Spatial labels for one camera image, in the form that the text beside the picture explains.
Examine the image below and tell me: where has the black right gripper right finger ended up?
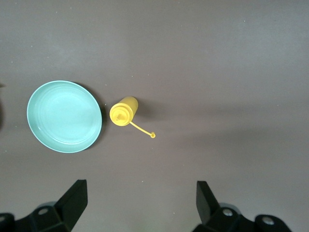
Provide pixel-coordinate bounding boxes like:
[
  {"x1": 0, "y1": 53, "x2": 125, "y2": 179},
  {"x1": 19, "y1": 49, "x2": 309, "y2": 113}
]
[{"x1": 196, "y1": 180, "x2": 292, "y2": 232}]

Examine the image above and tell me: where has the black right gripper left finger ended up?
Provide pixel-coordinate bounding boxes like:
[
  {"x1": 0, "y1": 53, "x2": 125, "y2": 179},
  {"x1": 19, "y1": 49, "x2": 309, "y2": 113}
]
[{"x1": 0, "y1": 179, "x2": 88, "y2": 232}]

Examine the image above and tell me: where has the yellow mustard squeeze bottle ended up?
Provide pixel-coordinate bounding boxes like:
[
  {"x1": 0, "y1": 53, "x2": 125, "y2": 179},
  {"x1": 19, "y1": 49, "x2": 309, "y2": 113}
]
[{"x1": 109, "y1": 96, "x2": 157, "y2": 140}]

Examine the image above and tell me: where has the green round plate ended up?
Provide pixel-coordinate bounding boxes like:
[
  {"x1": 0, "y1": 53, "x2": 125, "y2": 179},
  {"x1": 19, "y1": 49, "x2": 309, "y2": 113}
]
[{"x1": 26, "y1": 80, "x2": 103, "y2": 154}]

